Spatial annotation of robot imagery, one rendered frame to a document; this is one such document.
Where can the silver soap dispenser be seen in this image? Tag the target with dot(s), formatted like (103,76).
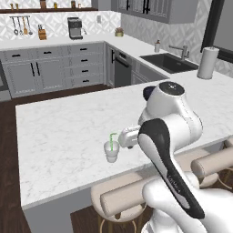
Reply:
(157,46)

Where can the white paper towel roll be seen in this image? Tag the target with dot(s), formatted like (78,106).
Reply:
(207,63)

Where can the brown canister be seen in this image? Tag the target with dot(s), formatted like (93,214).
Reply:
(43,4)

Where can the wooden hanging spatula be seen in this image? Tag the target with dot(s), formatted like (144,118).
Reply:
(25,28)

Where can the yellow bottle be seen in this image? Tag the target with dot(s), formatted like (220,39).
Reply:
(55,5)

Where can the brown bottle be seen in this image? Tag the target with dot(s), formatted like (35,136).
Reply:
(73,4)

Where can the white wall socket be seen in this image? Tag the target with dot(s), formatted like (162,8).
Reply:
(99,18)

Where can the black framed window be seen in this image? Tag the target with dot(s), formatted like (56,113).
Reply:
(220,27)

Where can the wooden knife block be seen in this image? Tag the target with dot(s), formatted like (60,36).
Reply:
(42,34)

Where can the silver tap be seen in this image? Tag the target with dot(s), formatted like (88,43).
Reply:
(183,51)

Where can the clear glass cup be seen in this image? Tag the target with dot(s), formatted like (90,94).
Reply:
(111,153)

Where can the beige round bar stool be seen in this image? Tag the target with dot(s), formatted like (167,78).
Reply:
(121,194)
(209,164)

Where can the silver hanging spoon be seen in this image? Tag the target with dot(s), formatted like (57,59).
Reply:
(29,29)
(20,29)

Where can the grey base cupboard run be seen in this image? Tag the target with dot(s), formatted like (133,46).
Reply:
(60,68)

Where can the grey wall cupboards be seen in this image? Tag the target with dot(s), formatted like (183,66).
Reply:
(157,9)

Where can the dark dishwasher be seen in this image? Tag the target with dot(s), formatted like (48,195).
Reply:
(122,71)

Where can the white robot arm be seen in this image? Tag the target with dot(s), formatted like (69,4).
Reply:
(170,118)

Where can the green straw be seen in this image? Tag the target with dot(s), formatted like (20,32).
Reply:
(111,140)

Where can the grey cupboards under sink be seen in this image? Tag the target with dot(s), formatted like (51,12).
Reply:
(145,74)

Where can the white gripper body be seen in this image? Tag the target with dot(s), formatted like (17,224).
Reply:
(129,137)

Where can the black and silver coffee machine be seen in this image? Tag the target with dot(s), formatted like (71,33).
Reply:
(75,28)

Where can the dark wooden wall shelf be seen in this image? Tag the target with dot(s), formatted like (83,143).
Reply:
(45,10)

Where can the dark kitchen sink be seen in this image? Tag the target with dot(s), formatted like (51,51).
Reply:
(168,63)

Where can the silver utensil rail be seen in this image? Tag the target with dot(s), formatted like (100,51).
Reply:
(19,16)

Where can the small potted plant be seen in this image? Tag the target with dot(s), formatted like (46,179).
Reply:
(119,32)

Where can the silver hanging ladle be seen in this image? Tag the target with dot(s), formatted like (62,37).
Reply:
(15,28)

